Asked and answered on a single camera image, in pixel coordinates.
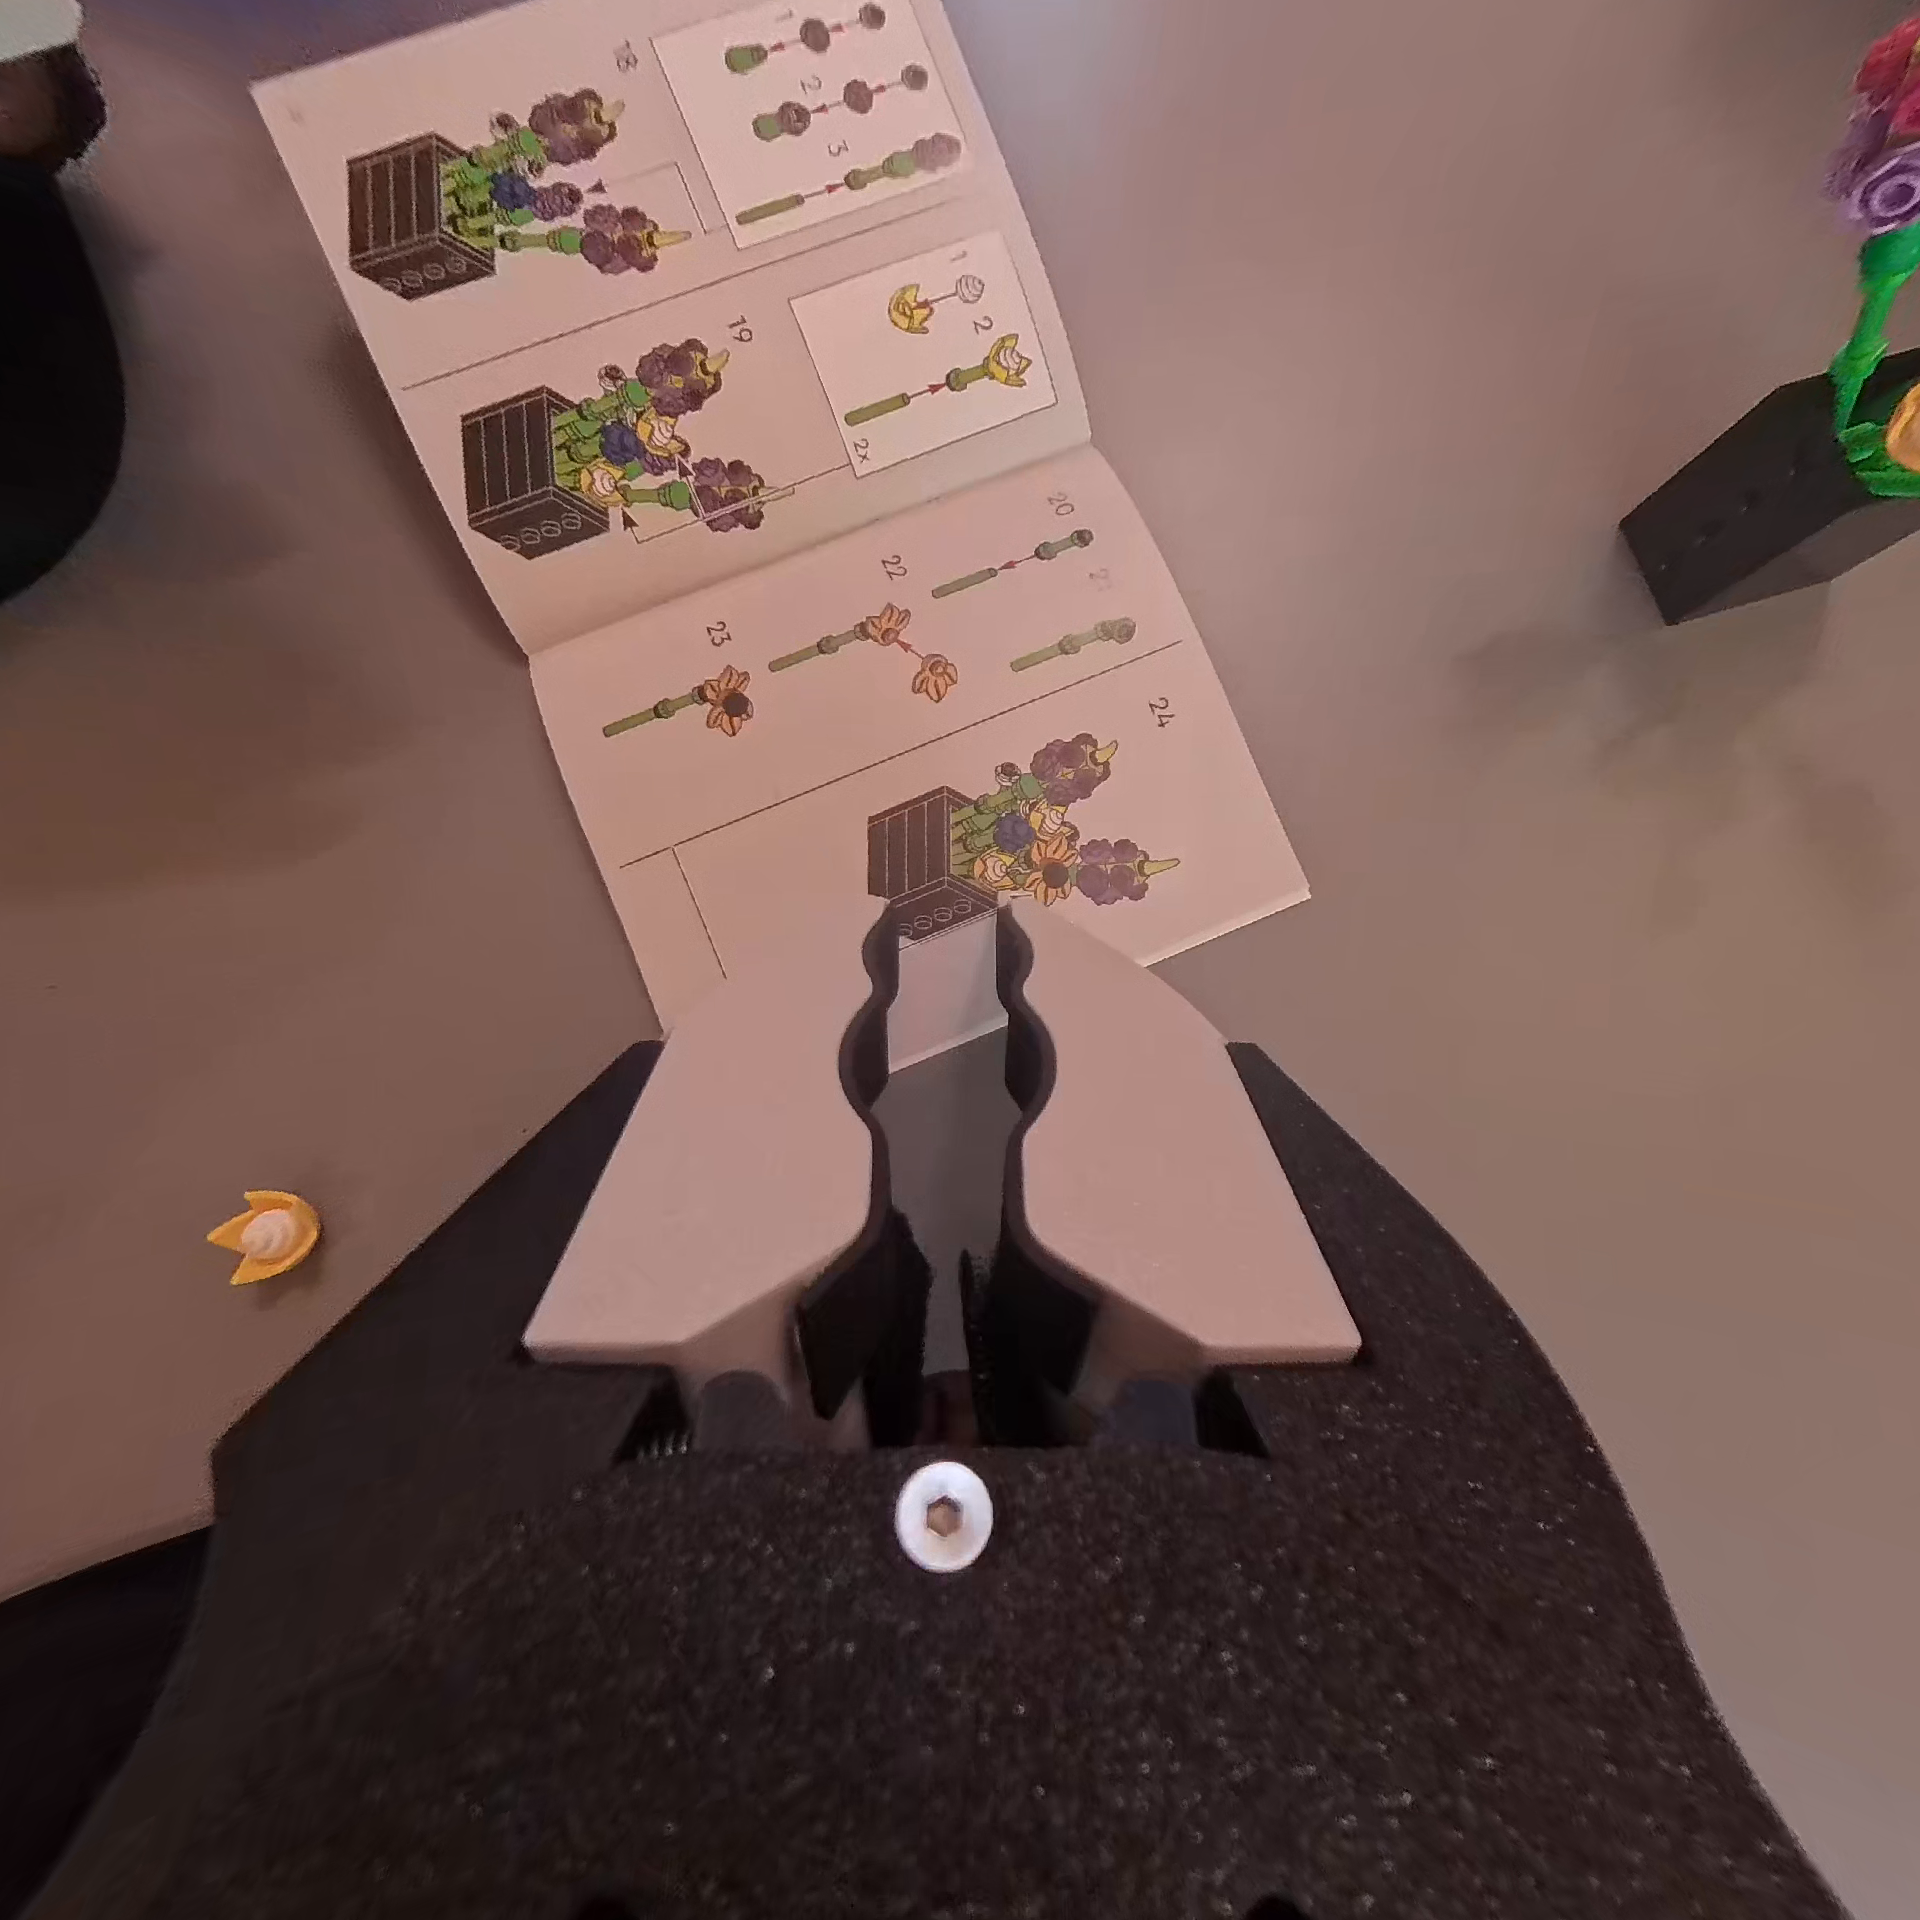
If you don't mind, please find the yellow lego flower piece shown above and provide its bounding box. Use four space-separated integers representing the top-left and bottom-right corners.
202 1187 326 1292

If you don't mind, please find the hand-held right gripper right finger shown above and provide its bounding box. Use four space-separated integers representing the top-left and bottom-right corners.
972 900 1364 1449

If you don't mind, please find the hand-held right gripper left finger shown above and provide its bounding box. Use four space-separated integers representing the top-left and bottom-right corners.
522 900 921 1449

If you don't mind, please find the lego instruction booklet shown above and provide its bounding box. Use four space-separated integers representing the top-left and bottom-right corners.
251 0 1316 1041

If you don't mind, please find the lego flower model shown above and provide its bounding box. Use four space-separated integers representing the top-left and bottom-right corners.
1619 0 1920 631

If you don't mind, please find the black textured pad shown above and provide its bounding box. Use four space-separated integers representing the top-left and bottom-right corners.
0 42 132 608

